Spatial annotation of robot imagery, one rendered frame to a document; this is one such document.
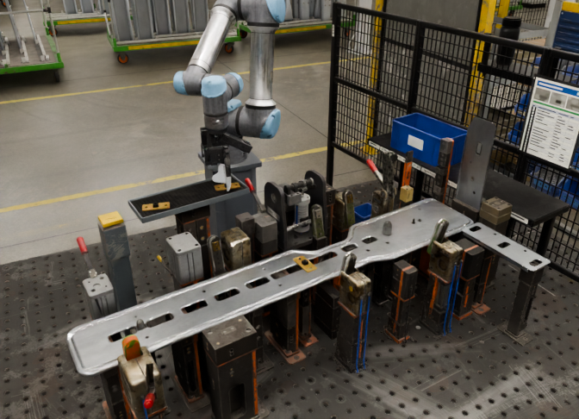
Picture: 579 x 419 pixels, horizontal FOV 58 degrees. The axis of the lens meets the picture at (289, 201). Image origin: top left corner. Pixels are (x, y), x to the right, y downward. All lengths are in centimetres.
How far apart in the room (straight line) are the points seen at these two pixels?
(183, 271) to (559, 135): 141
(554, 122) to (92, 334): 169
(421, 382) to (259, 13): 133
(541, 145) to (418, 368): 96
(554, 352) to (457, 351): 31
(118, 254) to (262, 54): 86
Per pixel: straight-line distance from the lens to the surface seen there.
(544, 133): 218
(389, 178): 197
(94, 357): 145
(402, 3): 438
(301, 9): 960
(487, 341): 196
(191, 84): 176
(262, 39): 196
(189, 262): 159
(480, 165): 201
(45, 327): 208
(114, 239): 169
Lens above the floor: 198
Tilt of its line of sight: 29 degrees down
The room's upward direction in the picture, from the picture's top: straight up
